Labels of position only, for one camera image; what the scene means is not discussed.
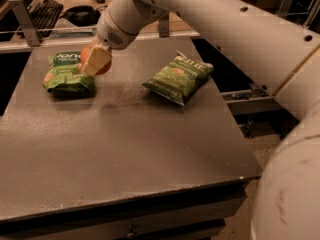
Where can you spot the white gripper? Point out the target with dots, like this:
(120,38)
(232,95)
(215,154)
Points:
(112,34)

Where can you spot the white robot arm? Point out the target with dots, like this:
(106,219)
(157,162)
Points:
(280,56)

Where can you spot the green rice chip bag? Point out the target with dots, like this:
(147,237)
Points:
(64,78)

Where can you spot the green kettle chip bag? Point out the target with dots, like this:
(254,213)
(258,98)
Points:
(180,78)

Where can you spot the black headphones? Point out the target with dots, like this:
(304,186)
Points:
(82,16)

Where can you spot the black keyboard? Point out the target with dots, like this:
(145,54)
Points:
(45,16)

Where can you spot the grey metal shelf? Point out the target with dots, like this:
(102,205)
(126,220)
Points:
(249,101)

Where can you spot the grey metal rail bracket middle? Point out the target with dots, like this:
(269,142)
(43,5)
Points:
(163,26)

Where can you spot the grey metal rail bracket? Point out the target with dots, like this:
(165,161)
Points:
(21,12)
(163,26)
(283,8)

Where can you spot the grey metal rail bracket left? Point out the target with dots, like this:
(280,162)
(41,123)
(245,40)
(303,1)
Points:
(21,12)

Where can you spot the drawer with metal handle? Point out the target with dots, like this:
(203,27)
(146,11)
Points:
(196,216)

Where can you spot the grey metal rail bracket right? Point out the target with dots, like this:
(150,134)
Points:
(283,8)

